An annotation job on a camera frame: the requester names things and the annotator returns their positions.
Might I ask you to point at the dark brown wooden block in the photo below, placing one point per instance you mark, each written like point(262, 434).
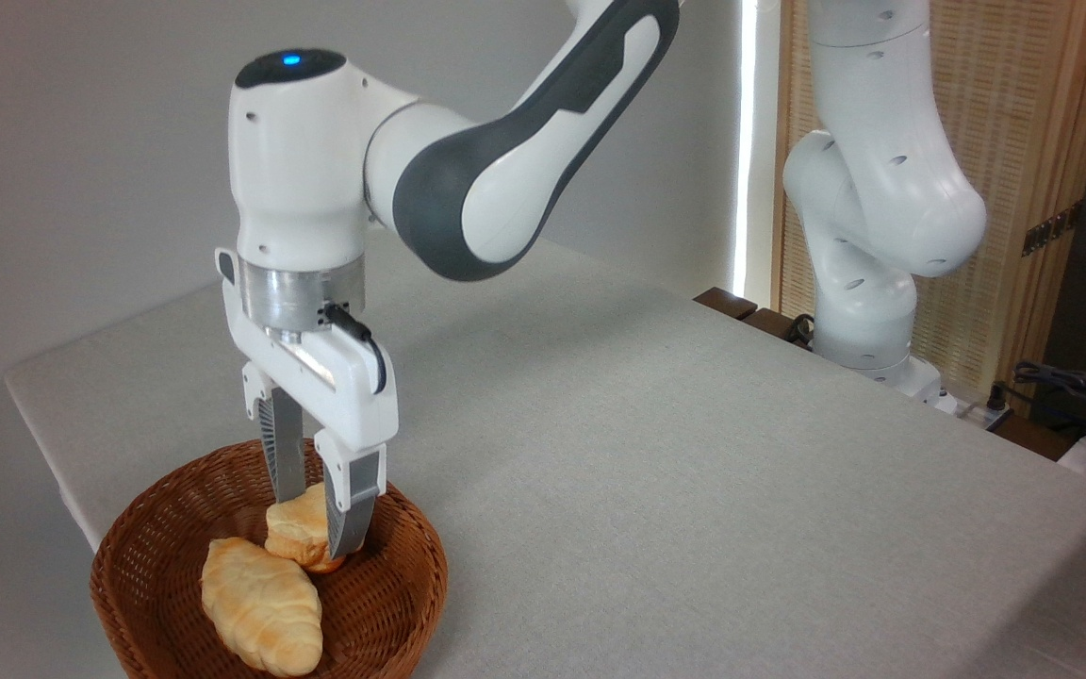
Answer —
point(774, 325)
point(724, 302)

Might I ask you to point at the oval pale bread loaf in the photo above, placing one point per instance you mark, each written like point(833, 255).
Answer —
point(260, 604)

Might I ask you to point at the brown wicker basket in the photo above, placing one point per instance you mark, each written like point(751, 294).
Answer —
point(383, 604)

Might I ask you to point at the white power strip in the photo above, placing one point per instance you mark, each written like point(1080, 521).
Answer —
point(972, 413)

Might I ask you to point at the dark metal screen hinge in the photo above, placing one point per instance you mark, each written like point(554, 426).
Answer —
point(1052, 229)

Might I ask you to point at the bamboo folding screen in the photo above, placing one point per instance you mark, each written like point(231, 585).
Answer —
point(1014, 113)

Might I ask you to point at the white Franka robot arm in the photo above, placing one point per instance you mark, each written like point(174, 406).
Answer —
point(298, 160)

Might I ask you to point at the round knotted bread roll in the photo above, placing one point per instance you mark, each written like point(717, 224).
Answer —
point(298, 528)

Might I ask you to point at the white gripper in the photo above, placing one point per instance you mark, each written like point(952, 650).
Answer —
point(354, 396)

